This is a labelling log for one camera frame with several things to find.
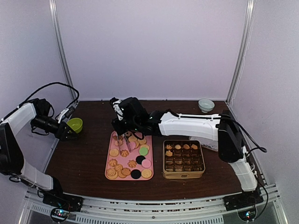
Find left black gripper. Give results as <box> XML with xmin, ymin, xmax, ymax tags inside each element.
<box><xmin>32</xmin><ymin>115</ymin><xmax>79</xmax><ymax>141</ymax></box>

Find leaf cookie second row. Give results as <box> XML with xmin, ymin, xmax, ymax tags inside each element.
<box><xmin>165</xmin><ymin>150</ymin><xmax>173</xmax><ymax>157</ymax></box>

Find metal serving tongs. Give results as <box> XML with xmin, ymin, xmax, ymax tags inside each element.
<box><xmin>117</xmin><ymin>131</ymin><xmax>132</xmax><ymax>152</ymax></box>

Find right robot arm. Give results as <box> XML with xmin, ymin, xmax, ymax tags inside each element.
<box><xmin>110</xmin><ymin>97</ymin><xmax>261</xmax><ymax>206</ymax></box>

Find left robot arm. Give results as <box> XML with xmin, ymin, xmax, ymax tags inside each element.
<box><xmin>0</xmin><ymin>98</ymin><xmax>78</xmax><ymax>207</ymax></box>

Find green plastic bowl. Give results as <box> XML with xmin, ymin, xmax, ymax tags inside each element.
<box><xmin>67</xmin><ymin>118</ymin><xmax>83</xmax><ymax>133</ymax></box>

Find beige round biscuit top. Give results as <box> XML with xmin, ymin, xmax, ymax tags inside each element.
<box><xmin>128</xmin><ymin>136</ymin><xmax>137</xmax><ymax>142</ymax></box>

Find beige round biscuit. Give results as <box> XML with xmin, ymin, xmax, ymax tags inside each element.
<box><xmin>137</xmin><ymin>138</ymin><xmax>147</xmax><ymax>145</ymax></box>
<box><xmin>140</xmin><ymin>144</ymin><xmax>150</xmax><ymax>150</ymax></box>
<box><xmin>128</xmin><ymin>136</ymin><xmax>137</xmax><ymax>142</ymax></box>

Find pink sandwich cookie upper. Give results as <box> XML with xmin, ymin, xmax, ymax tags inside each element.
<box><xmin>129</xmin><ymin>141</ymin><xmax>139</xmax><ymax>150</ymax></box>

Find pink sandwich cookie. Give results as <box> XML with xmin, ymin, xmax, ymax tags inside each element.
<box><xmin>129</xmin><ymin>141</ymin><xmax>139</xmax><ymax>150</ymax></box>
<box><xmin>142</xmin><ymin>159</ymin><xmax>151</xmax><ymax>168</ymax></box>

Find pink plastic tray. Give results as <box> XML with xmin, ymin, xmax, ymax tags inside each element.
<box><xmin>105</xmin><ymin>131</ymin><xmax>154</xmax><ymax>181</ymax></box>

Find green sandwich cookie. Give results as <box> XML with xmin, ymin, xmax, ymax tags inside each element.
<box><xmin>139</xmin><ymin>147</ymin><xmax>149</xmax><ymax>156</ymax></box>

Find black sandwich cookie upper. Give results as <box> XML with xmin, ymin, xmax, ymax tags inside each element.
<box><xmin>136</xmin><ymin>155</ymin><xmax>145</xmax><ymax>165</ymax></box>

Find black sandwich cookie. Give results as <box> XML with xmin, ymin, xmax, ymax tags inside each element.
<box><xmin>130</xmin><ymin>169</ymin><xmax>141</xmax><ymax>179</ymax></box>
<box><xmin>136</xmin><ymin>155</ymin><xmax>145</xmax><ymax>165</ymax></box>

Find pink sandwich cookie lower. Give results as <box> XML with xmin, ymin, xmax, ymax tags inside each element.
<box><xmin>142</xmin><ymin>159</ymin><xmax>151</xmax><ymax>168</ymax></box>

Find black sandwich cookie lower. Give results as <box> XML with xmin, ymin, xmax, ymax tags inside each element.
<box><xmin>130</xmin><ymin>169</ymin><xmax>141</xmax><ymax>179</ymax></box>

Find beige round biscuit corner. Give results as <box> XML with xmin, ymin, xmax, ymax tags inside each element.
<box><xmin>141</xmin><ymin>169</ymin><xmax>152</xmax><ymax>179</ymax></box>

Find gold cookie tin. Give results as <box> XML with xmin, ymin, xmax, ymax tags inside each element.
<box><xmin>163</xmin><ymin>140</ymin><xmax>206</xmax><ymax>179</ymax></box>

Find pale ceramic bowl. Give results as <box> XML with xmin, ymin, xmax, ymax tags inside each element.
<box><xmin>198</xmin><ymin>98</ymin><xmax>215</xmax><ymax>113</ymax></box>

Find silver tin lid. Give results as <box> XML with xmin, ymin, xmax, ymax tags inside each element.
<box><xmin>189</xmin><ymin>136</ymin><xmax>218</xmax><ymax>152</ymax></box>

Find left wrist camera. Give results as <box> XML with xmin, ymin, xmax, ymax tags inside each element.
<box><xmin>56</xmin><ymin>106</ymin><xmax>75</xmax><ymax>123</ymax></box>

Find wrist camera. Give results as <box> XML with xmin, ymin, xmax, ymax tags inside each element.
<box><xmin>110</xmin><ymin>97</ymin><xmax>123</xmax><ymax>121</ymax></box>
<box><xmin>56</xmin><ymin>106</ymin><xmax>75</xmax><ymax>123</ymax></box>

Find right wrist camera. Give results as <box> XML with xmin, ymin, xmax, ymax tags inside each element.
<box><xmin>110</xmin><ymin>97</ymin><xmax>123</xmax><ymax>121</ymax></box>

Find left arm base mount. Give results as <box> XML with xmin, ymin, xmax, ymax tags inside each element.
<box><xmin>43</xmin><ymin>195</ymin><xmax>84</xmax><ymax>223</ymax></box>

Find left aluminium frame post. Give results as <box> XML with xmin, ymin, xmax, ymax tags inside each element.
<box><xmin>49</xmin><ymin>0</ymin><xmax>78</xmax><ymax>105</ymax></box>

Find aluminium frame post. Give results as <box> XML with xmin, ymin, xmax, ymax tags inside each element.
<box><xmin>226</xmin><ymin>0</ymin><xmax>256</xmax><ymax>106</ymax></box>
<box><xmin>49</xmin><ymin>0</ymin><xmax>78</xmax><ymax>105</ymax></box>

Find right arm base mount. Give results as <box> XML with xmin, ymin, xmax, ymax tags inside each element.
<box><xmin>223</xmin><ymin>192</ymin><xmax>263</xmax><ymax>223</ymax></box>

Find right aluminium frame post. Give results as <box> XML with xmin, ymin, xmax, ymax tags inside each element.
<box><xmin>226</xmin><ymin>0</ymin><xmax>256</xmax><ymax>106</ymax></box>

